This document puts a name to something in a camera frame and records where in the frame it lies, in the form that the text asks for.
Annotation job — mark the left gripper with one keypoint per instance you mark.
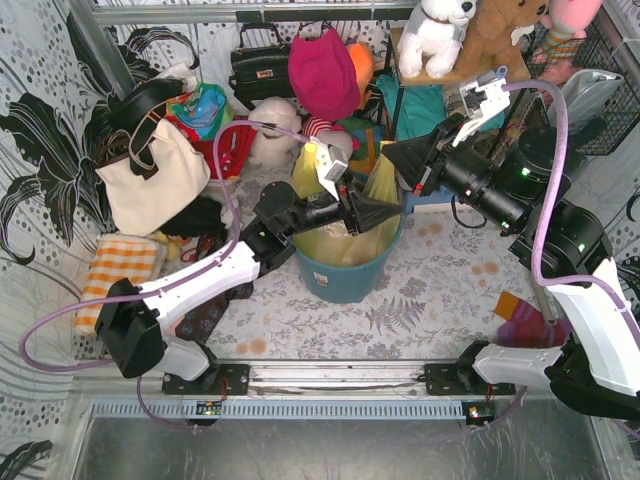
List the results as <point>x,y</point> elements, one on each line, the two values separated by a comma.
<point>347,212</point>

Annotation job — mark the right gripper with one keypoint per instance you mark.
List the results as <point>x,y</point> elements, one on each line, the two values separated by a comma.
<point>430,163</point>

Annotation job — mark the yellow trash bag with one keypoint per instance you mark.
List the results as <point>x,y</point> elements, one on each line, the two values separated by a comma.
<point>380,185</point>

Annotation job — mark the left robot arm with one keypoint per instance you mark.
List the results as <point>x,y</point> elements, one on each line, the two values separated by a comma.
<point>134,322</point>

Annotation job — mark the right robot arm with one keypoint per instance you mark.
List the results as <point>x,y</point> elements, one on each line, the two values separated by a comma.
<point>595,370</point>

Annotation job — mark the teal trash bin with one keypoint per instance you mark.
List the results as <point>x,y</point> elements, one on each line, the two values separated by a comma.
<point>342,269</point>

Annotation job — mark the magenta fabric bag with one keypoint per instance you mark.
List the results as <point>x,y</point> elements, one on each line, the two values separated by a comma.
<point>323,77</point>

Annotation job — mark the cream canvas tote bag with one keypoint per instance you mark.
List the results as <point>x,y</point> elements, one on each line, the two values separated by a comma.
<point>141,204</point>

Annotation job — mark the rainbow striped cloth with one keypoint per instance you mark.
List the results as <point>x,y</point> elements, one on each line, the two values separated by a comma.
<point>367,137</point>

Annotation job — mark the blue flat mop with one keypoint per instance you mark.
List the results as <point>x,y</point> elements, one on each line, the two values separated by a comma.
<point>423,203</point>

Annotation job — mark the teal folded towel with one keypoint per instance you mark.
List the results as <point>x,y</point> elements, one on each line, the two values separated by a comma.
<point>421,110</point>

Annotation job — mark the pink plush pig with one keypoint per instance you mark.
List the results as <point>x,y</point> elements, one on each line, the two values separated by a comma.
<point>330,134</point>

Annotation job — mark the orange plush toy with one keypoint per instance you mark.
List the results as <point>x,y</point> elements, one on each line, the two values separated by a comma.
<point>363,62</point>

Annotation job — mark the white plush lamb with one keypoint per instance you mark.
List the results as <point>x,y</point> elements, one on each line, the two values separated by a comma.
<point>272,148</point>

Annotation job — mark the white plush dog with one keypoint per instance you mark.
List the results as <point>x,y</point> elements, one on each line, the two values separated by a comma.
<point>432,37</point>

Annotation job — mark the brown teddy bear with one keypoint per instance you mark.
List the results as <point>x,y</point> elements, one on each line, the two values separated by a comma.
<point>495,33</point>

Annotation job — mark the wooden metal shelf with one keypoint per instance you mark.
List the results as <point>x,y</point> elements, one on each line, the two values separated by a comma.
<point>451,78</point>

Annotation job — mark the red garment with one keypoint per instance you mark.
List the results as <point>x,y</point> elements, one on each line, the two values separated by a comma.
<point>234,149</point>

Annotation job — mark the black leather handbag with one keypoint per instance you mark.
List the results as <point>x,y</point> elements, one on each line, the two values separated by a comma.
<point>262,72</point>

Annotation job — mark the silver foil pouch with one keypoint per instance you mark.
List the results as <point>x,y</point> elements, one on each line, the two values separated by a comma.
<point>587,91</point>

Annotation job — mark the pink plush toy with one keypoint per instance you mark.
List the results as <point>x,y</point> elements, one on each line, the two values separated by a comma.
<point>565,24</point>

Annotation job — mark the brown floral necktie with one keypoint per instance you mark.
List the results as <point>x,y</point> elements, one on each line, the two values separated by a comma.
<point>199,323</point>

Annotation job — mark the black hat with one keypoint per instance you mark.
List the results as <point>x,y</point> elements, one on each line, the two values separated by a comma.
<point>129,112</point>

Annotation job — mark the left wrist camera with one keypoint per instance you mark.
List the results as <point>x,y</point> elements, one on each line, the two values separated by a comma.
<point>327,162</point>

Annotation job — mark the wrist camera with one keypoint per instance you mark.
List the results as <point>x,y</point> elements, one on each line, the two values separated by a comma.
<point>327,162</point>
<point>483,99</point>

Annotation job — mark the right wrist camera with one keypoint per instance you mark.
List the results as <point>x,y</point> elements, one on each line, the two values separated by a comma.
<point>483,99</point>

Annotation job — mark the black wire basket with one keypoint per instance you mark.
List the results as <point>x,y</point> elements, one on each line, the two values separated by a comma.
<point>602,134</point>

